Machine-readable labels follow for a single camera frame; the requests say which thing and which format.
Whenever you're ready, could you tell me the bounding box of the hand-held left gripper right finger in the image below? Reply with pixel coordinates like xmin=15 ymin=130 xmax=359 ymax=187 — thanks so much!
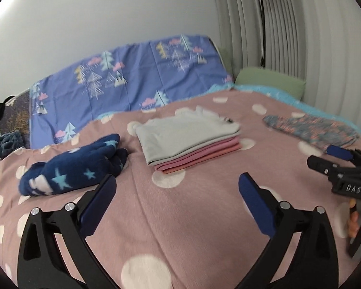
xmin=236 ymin=172 xmax=340 ymax=289

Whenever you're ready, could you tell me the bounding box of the dark gold tree-print cover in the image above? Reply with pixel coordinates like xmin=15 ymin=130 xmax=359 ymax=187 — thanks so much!
xmin=0 ymin=89 xmax=32 ymax=149

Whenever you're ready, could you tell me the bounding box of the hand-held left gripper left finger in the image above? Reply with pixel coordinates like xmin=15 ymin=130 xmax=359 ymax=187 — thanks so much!
xmin=17 ymin=174 xmax=118 ymax=289

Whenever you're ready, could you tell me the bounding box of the white curtain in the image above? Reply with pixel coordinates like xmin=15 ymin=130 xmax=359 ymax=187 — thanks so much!
xmin=212 ymin=0 xmax=361 ymax=145

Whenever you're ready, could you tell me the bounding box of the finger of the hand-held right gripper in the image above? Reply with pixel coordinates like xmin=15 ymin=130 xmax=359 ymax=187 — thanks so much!
xmin=307 ymin=155 xmax=361 ymax=184
xmin=326 ymin=145 xmax=361 ymax=169

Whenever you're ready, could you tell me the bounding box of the pink polka dot blanket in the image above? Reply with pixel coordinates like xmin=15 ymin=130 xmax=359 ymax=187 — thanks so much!
xmin=0 ymin=89 xmax=361 ymax=289

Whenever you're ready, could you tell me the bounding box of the large green pillow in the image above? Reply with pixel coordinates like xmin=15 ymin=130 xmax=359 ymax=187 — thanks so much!
xmin=235 ymin=67 xmax=307 ymax=100

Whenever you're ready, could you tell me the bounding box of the multicoloured patterned garment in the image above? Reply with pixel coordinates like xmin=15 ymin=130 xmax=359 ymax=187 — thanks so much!
xmin=262 ymin=114 xmax=360 ymax=150

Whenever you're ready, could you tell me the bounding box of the folded pink garment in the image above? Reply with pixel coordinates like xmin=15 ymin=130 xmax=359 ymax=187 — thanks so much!
xmin=152 ymin=135 xmax=240 ymax=170

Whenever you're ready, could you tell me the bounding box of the small green pillow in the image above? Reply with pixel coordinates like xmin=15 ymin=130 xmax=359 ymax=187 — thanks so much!
xmin=218 ymin=47 xmax=233 ymax=76

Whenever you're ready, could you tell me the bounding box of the blue tree-print pillow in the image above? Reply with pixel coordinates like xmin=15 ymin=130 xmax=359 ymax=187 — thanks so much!
xmin=28 ymin=34 xmax=235 ymax=149

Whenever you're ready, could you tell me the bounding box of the light grey t-shirt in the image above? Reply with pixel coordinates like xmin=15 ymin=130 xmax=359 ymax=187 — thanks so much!
xmin=136 ymin=108 xmax=241 ymax=167

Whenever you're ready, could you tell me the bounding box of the grey-blue fleece blanket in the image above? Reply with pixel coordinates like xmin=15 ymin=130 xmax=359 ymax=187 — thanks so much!
xmin=0 ymin=130 xmax=21 ymax=160

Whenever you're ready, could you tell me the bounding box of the navy star fleece blanket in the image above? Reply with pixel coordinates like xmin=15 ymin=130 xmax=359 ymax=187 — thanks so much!
xmin=19 ymin=133 xmax=129 ymax=197

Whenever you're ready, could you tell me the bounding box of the black cloth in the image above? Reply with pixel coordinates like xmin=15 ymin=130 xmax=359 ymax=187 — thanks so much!
xmin=0 ymin=96 xmax=17 ymax=130

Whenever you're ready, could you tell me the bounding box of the person's right hand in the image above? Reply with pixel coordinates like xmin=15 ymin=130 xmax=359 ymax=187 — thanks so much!
xmin=347 ymin=199 xmax=359 ymax=239

